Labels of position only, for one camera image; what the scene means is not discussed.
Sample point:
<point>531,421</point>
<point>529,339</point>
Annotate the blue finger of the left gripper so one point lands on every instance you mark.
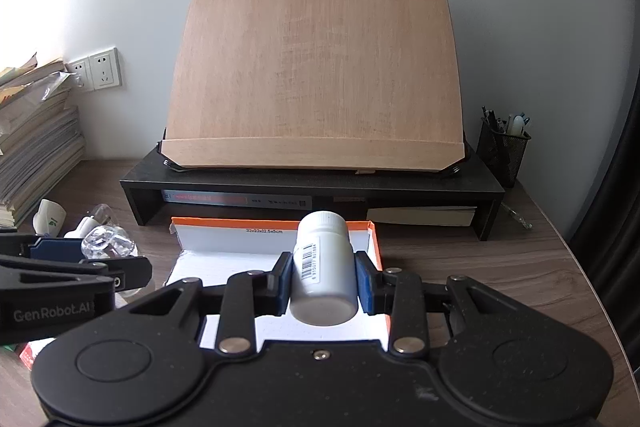
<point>56,250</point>

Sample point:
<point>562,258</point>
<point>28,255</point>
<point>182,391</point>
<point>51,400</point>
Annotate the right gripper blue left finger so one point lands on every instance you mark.
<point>279,282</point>

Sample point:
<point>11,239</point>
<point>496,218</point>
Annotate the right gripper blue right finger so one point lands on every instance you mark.
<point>370,284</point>

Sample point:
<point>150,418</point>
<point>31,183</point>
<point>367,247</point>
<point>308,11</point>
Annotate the white plug-in diffuser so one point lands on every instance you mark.
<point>49,218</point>
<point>102,214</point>

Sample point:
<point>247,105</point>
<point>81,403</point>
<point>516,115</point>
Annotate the clear glass bottle white cap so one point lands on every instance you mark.
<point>108,242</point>

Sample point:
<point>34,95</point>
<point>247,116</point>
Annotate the white pill bottle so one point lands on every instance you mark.
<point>324,287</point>

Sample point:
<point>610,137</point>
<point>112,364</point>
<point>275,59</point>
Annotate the teal adhesive bandage box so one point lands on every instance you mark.
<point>31,351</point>

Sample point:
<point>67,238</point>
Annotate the stack of books and papers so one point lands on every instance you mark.
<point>41,139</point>

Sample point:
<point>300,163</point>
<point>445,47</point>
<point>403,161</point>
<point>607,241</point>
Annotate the beige book under riser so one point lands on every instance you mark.
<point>439,216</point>

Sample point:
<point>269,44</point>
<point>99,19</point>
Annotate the red grey book under riser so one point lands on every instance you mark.
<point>242,200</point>

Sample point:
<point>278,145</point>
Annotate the black monitor riser stand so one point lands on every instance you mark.
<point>466,183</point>

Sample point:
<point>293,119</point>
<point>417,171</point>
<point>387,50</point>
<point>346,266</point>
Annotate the black mesh pen holder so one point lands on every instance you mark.
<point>502,145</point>

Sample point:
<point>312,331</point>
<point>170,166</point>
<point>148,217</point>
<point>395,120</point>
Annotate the wooden book stand board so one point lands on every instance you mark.
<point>326,84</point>

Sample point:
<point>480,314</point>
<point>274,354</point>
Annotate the white wall socket left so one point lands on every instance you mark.
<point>81,74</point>

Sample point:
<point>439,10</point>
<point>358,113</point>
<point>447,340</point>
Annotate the white wall socket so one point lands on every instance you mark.
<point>104,68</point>
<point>81,74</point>

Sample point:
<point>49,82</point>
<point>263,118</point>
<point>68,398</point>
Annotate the white wall socket right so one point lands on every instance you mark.
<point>104,68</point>

